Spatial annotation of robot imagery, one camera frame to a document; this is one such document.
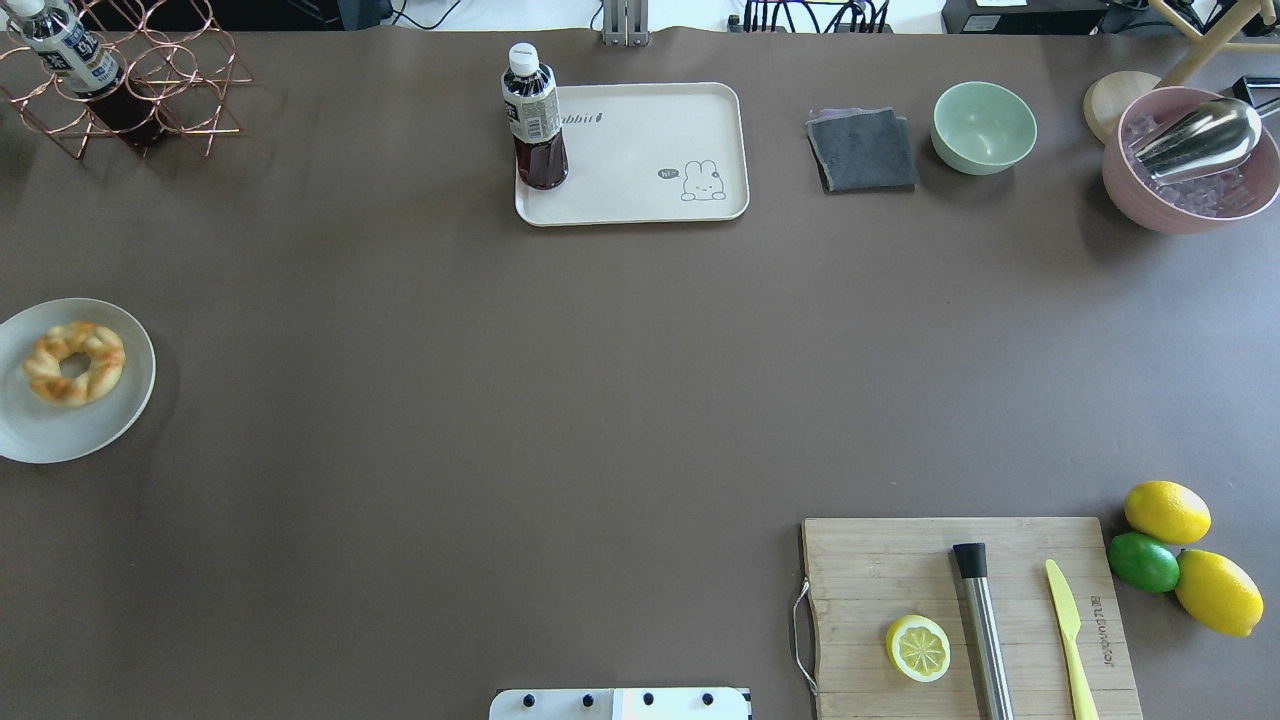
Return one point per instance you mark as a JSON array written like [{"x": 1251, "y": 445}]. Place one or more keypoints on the white round plate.
[{"x": 33, "y": 431}]

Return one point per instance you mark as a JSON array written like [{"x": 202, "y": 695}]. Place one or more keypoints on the cream rabbit tray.
[{"x": 645, "y": 153}]

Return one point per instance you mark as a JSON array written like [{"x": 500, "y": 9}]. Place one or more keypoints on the dark tea bottle on tray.
[{"x": 529, "y": 90}]

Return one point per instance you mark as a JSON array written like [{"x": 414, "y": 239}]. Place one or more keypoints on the twisted glazed donut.
[{"x": 103, "y": 348}]

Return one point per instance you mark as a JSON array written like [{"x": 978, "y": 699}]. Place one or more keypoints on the grey folded cloth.
[{"x": 861, "y": 149}]

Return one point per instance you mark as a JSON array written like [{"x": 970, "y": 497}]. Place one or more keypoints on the wooden cutting board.
[{"x": 866, "y": 572}]

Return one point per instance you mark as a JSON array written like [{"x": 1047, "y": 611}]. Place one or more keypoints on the steel cylindrical muddler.
[{"x": 982, "y": 628}]

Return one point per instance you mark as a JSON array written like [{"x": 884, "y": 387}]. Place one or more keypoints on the half lemon slice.
[{"x": 918, "y": 647}]

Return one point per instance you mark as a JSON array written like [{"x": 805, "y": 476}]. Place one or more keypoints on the green bowl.
[{"x": 979, "y": 128}]

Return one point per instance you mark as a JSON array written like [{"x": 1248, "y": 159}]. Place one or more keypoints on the round wooden lid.
[{"x": 1110, "y": 96}]

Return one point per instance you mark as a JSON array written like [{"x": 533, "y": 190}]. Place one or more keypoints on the green lime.
[{"x": 1143, "y": 562}]

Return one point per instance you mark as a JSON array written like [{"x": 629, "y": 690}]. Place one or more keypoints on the upper yellow lemon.
[{"x": 1167, "y": 511}]

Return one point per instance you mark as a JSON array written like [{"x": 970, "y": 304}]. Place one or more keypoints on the yellow lemon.
[
  {"x": 1218, "y": 593},
  {"x": 1167, "y": 511}
]

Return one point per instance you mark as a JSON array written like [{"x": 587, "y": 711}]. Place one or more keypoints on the yellow plastic knife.
[{"x": 1070, "y": 623}]

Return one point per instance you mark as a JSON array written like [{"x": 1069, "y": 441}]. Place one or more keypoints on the pink bowl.
[{"x": 1138, "y": 200}]

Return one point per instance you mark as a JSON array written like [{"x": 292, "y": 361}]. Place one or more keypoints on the clear ice cubes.
[{"x": 1202, "y": 195}]

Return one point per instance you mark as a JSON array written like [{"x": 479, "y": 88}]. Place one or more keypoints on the lower yellow lemon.
[{"x": 1218, "y": 593}]

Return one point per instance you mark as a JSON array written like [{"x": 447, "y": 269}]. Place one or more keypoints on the steel scoop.
[{"x": 1217, "y": 135}]

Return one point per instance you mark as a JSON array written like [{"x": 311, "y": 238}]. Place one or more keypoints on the dark bottle in rack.
[{"x": 75, "y": 55}]

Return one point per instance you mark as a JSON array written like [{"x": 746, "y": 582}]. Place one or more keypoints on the wooden stand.
[{"x": 1205, "y": 45}]

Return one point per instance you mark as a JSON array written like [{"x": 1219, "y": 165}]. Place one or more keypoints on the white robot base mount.
[{"x": 684, "y": 702}]

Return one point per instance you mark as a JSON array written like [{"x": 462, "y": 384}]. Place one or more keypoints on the copper wire bottle rack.
[{"x": 174, "y": 56}]

